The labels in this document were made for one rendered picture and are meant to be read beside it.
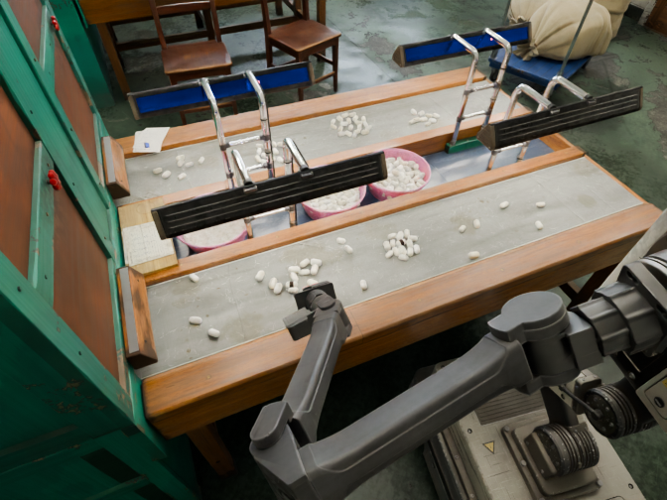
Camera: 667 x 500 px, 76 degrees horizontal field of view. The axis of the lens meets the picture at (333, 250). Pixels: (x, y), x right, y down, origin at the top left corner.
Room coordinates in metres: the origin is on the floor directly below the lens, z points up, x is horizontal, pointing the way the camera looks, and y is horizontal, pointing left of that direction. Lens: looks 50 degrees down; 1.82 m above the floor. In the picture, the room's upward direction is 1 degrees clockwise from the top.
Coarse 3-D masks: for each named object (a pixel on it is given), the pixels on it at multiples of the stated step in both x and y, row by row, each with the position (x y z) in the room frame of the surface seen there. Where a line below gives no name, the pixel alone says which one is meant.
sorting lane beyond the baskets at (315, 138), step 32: (416, 96) 1.91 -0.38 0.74; (448, 96) 1.92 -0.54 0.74; (480, 96) 1.93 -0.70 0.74; (288, 128) 1.62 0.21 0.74; (320, 128) 1.62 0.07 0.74; (352, 128) 1.63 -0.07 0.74; (384, 128) 1.63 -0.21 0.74; (416, 128) 1.64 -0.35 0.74; (128, 160) 1.37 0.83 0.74; (160, 160) 1.37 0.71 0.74; (192, 160) 1.38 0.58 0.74; (160, 192) 1.18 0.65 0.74
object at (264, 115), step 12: (252, 72) 1.38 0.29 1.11; (204, 84) 1.27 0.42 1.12; (252, 84) 1.29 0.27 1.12; (216, 108) 1.17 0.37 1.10; (264, 108) 1.23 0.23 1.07; (216, 120) 1.16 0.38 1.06; (264, 120) 1.22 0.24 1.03; (216, 132) 1.16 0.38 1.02; (264, 132) 1.22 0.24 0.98; (228, 144) 1.18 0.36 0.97; (240, 144) 1.19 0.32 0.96; (264, 144) 1.23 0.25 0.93; (228, 168) 1.16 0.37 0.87; (252, 168) 1.20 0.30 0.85; (264, 168) 1.22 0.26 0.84; (228, 180) 1.16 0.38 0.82
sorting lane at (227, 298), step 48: (480, 192) 1.22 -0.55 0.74; (528, 192) 1.23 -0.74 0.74; (576, 192) 1.24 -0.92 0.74; (624, 192) 1.24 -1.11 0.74; (384, 240) 0.97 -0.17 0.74; (432, 240) 0.97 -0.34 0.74; (480, 240) 0.98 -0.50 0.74; (528, 240) 0.98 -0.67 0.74; (192, 288) 0.75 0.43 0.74; (240, 288) 0.75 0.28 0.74; (288, 288) 0.76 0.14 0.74; (336, 288) 0.76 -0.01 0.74; (384, 288) 0.77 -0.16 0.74; (192, 336) 0.58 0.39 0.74; (240, 336) 0.59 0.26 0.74
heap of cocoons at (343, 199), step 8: (344, 192) 1.22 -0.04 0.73; (352, 192) 1.20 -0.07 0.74; (312, 200) 1.16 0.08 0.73; (320, 200) 1.17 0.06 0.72; (328, 200) 1.15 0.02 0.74; (336, 200) 1.17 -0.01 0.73; (344, 200) 1.16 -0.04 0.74; (352, 200) 1.16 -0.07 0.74; (320, 208) 1.11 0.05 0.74; (328, 208) 1.12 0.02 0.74; (336, 208) 1.11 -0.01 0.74
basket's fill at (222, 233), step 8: (224, 224) 1.02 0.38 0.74; (232, 224) 1.03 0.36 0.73; (240, 224) 1.04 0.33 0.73; (192, 232) 0.98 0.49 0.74; (200, 232) 0.99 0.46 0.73; (208, 232) 0.99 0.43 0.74; (216, 232) 0.99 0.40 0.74; (224, 232) 0.99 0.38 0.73; (232, 232) 1.00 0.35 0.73; (240, 232) 1.00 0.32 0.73; (192, 240) 0.95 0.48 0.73; (200, 240) 0.95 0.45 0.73; (208, 240) 0.96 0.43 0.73; (216, 240) 0.96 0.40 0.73; (224, 240) 0.96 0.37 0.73
